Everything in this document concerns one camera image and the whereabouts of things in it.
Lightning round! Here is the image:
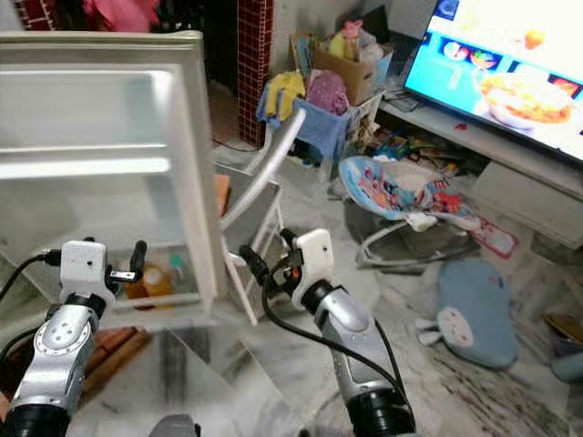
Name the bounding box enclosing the orange juice bottle white cap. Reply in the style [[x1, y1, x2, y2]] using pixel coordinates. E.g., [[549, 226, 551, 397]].
[[126, 264, 174, 306]]

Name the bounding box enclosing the silver fridge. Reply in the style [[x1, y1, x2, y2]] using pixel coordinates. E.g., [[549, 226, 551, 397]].
[[0, 30, 229, 333]]

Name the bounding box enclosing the green cap bottle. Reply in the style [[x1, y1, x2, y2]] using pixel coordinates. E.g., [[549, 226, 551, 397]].
[[166, 253, 189, 292]]

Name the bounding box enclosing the colourful baby bouncer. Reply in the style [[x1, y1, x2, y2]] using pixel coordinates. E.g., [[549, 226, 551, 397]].
[[337, 155, 520, 269]]

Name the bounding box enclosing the blue laundry basket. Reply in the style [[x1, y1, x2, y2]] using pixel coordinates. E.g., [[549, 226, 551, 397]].
[[260, 96, 361, 165]]

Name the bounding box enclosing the yellow cloth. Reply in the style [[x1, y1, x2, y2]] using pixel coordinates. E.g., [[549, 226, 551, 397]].
[[262, 71, 306, 124]]

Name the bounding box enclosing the purple knitted item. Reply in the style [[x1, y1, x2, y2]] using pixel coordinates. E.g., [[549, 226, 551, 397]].
[[305, 71, 349, 115]]

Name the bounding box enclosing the grey robot left leg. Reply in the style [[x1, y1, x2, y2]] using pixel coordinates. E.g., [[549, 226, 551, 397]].
[[148, 413, 201, 437]]

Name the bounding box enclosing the red tiled pillar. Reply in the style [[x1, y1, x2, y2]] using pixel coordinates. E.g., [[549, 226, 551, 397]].
[[237, 0, 275, 148]]

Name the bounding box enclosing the cardboard toy box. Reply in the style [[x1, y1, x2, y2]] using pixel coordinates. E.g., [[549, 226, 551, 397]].
[[310, 35, 393, 106]]

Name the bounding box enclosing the blue bunny cushion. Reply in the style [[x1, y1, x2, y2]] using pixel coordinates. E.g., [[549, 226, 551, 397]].
[[414, 259, 520, 370]]

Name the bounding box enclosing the pink pig toy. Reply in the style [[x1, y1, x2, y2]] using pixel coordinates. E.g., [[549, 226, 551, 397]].
[[342, 18, 365, 57]]

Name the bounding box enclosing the white television stand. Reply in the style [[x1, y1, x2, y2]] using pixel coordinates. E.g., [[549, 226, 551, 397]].
[[378, 96, 583, 247]]

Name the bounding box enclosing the bright pink garment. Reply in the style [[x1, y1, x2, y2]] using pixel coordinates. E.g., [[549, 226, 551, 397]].
[[85, 0, 158, 33]]

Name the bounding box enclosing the flat screen television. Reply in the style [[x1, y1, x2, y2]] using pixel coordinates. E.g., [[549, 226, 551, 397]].
[[403, 0, 583, 163]]

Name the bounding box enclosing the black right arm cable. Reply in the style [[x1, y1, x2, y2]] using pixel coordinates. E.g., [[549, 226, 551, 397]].
[[260, 273, 411, 392]]

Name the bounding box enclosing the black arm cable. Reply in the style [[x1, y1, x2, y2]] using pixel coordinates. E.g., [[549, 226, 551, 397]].
[[0, 249, 65, 365], [260, 273, 411, 392]]

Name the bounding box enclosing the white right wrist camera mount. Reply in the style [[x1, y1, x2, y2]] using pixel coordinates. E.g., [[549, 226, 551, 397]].
[[287, 228, 335, 306]]

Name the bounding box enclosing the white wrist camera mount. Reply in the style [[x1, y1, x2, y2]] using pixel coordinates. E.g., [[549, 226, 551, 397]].
[[287, 228, 335, 306], [59, 239, 119, 301]]

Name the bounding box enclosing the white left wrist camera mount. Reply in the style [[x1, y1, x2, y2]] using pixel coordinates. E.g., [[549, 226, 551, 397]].
[[59, 239, 119, 301]]

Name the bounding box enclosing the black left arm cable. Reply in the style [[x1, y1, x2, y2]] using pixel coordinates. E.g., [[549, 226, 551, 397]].
[[0, 249, 65, 365]]

